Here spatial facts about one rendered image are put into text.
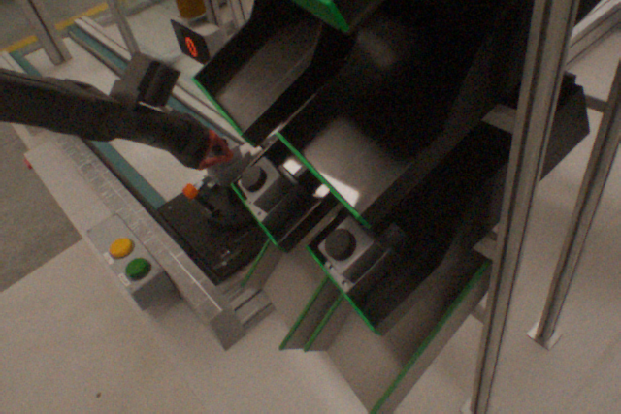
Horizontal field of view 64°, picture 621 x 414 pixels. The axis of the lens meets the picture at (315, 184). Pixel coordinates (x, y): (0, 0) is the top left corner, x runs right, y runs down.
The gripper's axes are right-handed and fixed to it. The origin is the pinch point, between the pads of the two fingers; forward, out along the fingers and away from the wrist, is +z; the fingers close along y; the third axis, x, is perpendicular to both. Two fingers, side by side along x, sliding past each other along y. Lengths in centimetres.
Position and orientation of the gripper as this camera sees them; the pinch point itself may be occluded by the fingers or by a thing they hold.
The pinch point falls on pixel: (221, 150)
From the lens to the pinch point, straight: 89.7
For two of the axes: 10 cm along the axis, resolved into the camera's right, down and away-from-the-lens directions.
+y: -6.5, -4.5, 6.1
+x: -4.7, 8.7, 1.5
